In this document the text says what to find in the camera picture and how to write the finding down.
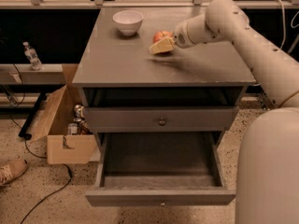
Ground closed grey upper drawer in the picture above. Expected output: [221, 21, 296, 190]
[83, 107, 238, 133]

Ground red apple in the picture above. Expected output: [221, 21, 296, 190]
[152, 31, 173, 43]

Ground tan shoe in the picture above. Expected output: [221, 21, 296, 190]
[0, 159, 28, 186]

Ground open grey lower drawer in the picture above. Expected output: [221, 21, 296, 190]
[86, 132, 235, 206]

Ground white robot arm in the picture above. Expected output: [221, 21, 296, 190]
[149, 0, 299, 224]

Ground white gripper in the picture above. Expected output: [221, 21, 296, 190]
[149, 14, 215, 54]

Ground black floor cable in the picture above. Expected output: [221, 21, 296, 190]
[8, 109, 74, 224]

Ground cans inside cardboard box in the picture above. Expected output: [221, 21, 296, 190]
[67, 105, 91, 135]

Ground cardboard box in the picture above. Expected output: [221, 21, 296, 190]
[30, 64, 100, 164]

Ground clear plastic water bottle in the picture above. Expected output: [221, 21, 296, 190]
[23, 42, 42, 71]

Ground grey drawer cabinet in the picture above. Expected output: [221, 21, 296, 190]
[72, 7, 256, 207]

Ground white bowl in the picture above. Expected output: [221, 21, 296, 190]
[113, 10, 144, 35]

